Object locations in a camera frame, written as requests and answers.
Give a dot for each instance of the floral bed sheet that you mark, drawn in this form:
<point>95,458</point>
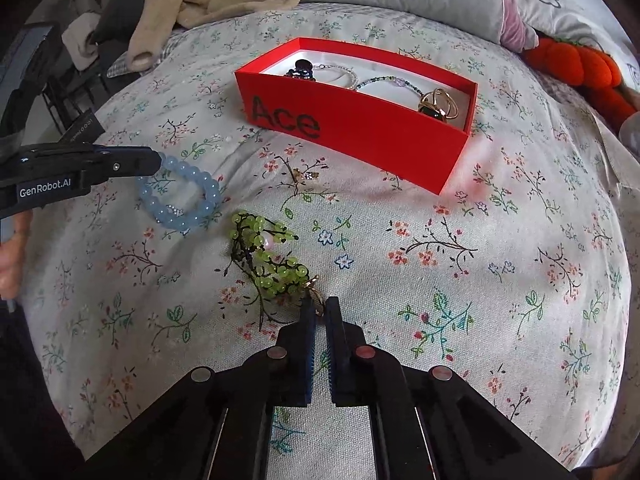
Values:
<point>518,276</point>

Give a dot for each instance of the red open cardboard box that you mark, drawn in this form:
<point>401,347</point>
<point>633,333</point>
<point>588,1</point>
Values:
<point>405,116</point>

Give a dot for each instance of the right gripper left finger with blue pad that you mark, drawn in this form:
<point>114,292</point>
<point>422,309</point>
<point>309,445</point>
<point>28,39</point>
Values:
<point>215,425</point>

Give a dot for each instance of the white printed pillow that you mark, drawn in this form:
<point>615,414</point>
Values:
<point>587,22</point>

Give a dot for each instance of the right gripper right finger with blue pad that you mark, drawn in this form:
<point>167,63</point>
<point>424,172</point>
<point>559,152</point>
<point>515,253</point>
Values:
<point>427,424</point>

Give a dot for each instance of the orange pumpkin plush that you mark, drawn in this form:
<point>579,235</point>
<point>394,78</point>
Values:
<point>590,71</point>

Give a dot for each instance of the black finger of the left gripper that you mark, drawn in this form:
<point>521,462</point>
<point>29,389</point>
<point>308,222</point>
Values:
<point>108,162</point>

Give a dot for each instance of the person's left hand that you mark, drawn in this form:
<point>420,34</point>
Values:
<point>12,256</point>

